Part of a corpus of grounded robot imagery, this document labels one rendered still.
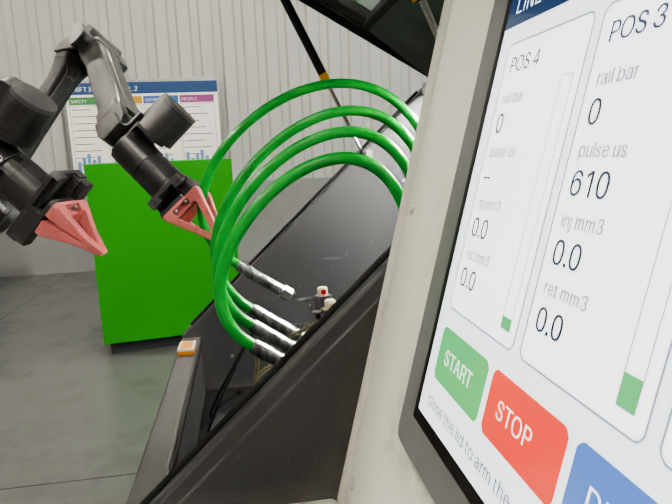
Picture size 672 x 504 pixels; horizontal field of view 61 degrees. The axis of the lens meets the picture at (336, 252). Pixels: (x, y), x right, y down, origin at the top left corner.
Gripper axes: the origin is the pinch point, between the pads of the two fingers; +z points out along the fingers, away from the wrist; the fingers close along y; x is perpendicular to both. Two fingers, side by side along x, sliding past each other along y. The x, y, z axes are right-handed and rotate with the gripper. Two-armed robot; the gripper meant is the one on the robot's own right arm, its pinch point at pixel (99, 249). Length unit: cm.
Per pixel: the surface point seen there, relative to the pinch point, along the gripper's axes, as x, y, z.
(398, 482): -29.8, 16.4, 35.5
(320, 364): -15.6, 13.8, 27.8
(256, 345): -7.4, 7.4, 22.4
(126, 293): 295, -157, -54
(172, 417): 6.8, -15.4, 21.0
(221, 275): -8.2, 11.2, 14.4
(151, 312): 301, -159, -34
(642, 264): -47, 36, 29
